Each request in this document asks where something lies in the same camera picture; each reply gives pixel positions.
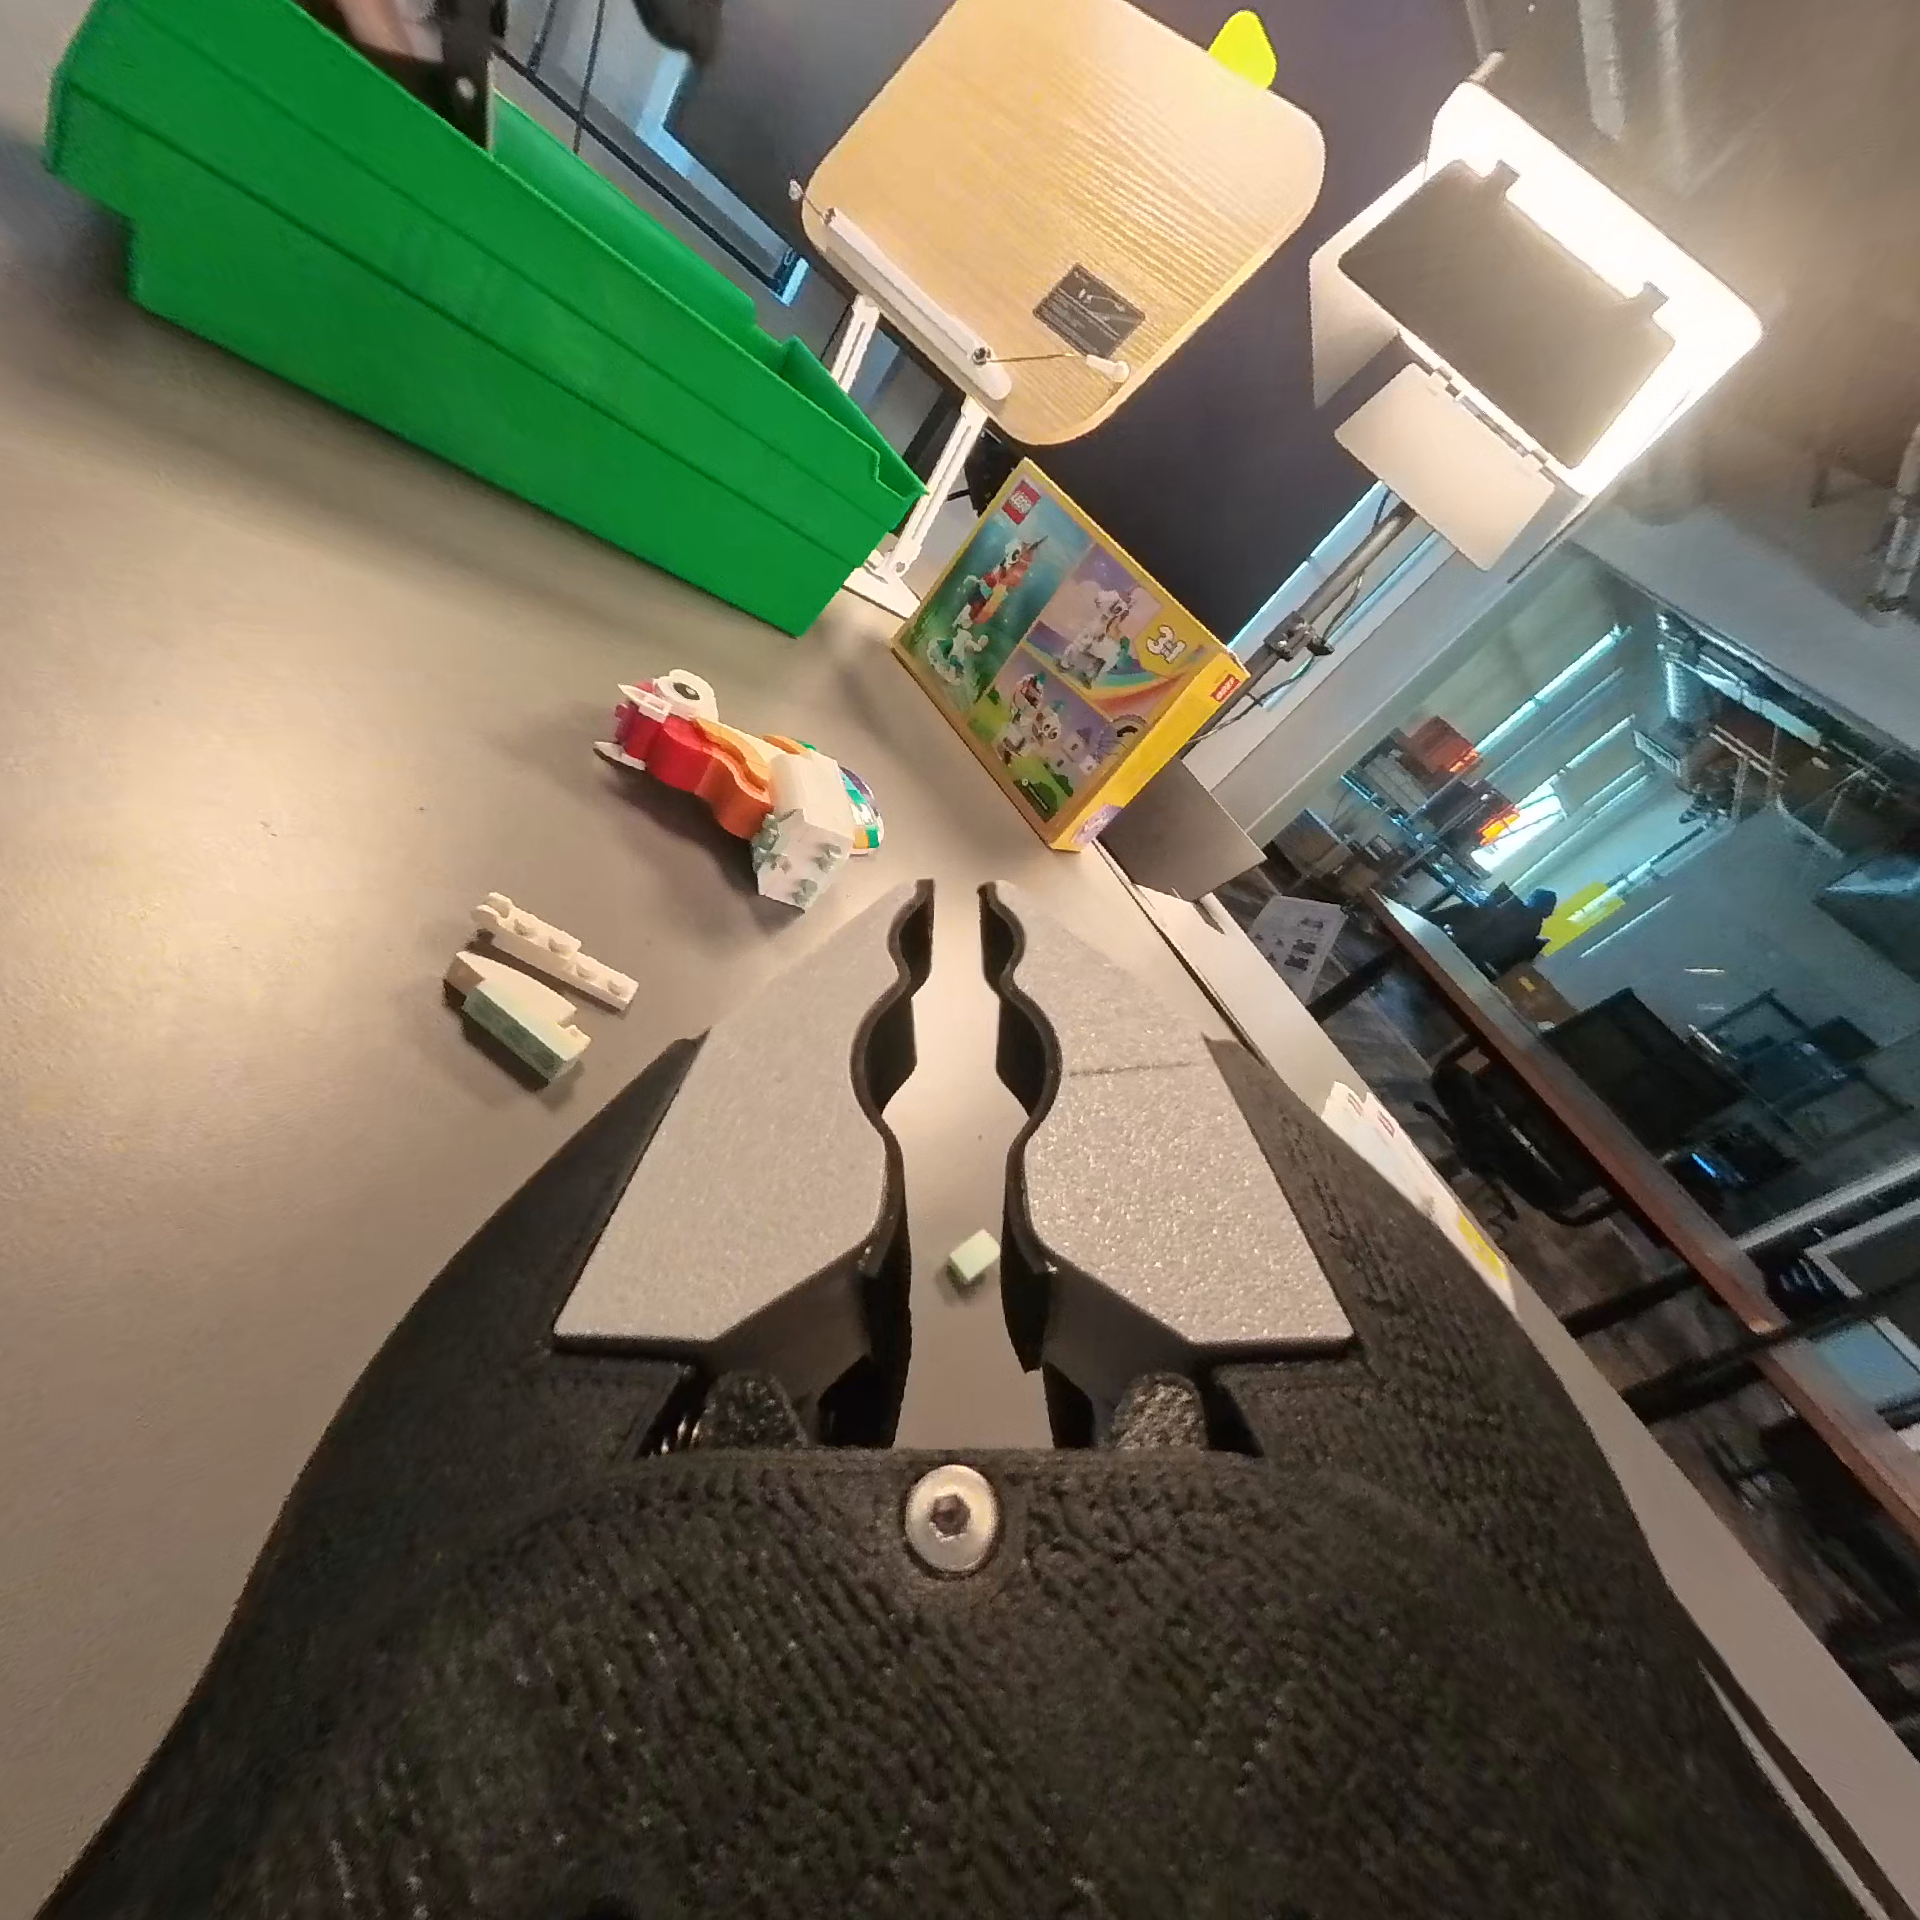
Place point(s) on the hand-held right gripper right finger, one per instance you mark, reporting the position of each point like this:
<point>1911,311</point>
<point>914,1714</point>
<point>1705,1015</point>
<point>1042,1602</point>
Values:
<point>1169,1184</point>

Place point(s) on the yellow toy brick set box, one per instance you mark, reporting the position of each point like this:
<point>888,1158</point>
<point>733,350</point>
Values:
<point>1049,675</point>

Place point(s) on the black office chair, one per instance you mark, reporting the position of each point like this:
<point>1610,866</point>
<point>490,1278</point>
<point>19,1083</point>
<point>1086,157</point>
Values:
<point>1515,1126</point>

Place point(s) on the white board stand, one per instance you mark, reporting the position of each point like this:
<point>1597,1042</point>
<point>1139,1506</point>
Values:
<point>900,495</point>

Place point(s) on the yellow sticky tag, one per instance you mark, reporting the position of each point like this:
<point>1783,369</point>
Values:
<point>1244,48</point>

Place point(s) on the grey metal plate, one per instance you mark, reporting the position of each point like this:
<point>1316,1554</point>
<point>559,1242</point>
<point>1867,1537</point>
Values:
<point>1183,834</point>

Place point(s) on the light wooden board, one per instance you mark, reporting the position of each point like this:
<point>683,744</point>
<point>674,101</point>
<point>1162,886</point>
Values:
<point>1018,181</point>

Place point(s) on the white toy brick plate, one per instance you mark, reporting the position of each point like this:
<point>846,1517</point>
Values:
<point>554,952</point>

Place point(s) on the instruction booklet with yellow corner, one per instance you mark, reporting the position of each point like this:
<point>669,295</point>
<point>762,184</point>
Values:
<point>1371,1126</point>

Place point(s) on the small pale green toy brick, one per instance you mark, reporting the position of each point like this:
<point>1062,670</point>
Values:
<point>974,1258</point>

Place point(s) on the stacked green plastic bins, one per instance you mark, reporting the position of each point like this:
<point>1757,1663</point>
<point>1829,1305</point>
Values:
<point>451,346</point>

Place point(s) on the white light panel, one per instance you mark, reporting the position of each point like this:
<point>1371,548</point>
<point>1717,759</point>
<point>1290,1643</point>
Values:
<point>1500,284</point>

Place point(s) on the long brown table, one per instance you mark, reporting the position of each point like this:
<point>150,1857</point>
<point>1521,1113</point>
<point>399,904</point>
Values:
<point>1648,1184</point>

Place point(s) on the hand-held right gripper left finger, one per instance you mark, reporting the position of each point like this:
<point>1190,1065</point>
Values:
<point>750,1156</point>

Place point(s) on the green and white toy brick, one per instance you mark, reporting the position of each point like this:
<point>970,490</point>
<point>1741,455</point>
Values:
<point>518,1026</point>

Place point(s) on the colourful toy brick model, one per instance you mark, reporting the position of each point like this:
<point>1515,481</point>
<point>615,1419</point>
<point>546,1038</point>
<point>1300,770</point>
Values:
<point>705,756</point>

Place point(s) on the printed paper sheet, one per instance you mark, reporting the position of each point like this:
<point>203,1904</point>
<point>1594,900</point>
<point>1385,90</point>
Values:
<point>1305,942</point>

